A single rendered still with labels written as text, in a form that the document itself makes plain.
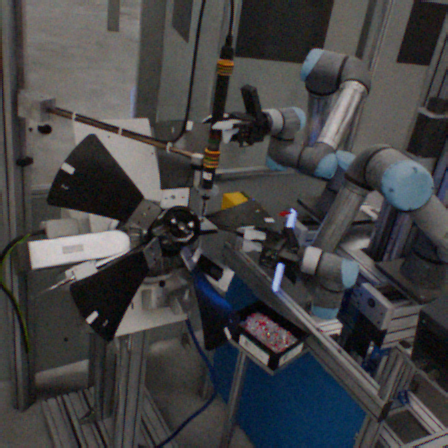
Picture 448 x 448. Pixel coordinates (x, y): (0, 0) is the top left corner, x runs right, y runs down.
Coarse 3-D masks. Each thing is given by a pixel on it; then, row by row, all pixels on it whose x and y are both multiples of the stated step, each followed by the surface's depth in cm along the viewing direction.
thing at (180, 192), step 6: (168, 192) 154; (174, 192) 153; (180, 192) 153; (186, 192) 152; (162, 198) 154; (168, 198) 153; (180, 198) 152; (186, 198) 151; (162, 204) 153; (168, 204) 153; (174, 204) 152; (180, 204) 151; (186, 204) 150
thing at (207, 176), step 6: (228, 36) 130; (228, 42) 130; (222, 48) 131; (228, 48) 130; (222, 54) 131; (228, 54) 131; (204, 168) 146; (210, 168) 145; (204, 174) 146; (210, 174) 146; (204, 180) 147; (210, 180) 147; (204, 186) 148; (210, 186) 148; (204, 198) 150
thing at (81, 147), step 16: (80, 144) 138; (96, 144) 139; (80, 160) 139; (96, 160) 139; (112, 160) 140; (64, 176) 139; (80, 176) 140; (96, 176) 140; (112, 176) 141; (128, 176) 142; (48, 192) 139; (64, 192) 140; (80, 192) 141; (96, 192) 142; (112, 192) 142; (128, 192) 143; (80, 208) 143; (96, 208) 144; (112, 208) 145; (128, 208) 145
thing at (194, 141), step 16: (160, 128) 161; (192, 128) 160; (208, 128) 160; (176, 144) 159; (192, 144) 158; (160, 160) 158; (176, 160) 157; (160, 176) 157; (176, 176) 154; (192, 176) 153
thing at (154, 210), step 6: (144, 204) 146; (150, 204) 146; (138, 210) 147; (144, 210) 147; (150, 210) 147; (156, 210) 147; (132, 216) 148; (138, 216) 148; (150, 216) 148; (156, 216) 148; (132, 222) 149; (144, 222) 149; (150, 222) 149; (144, 228) 150
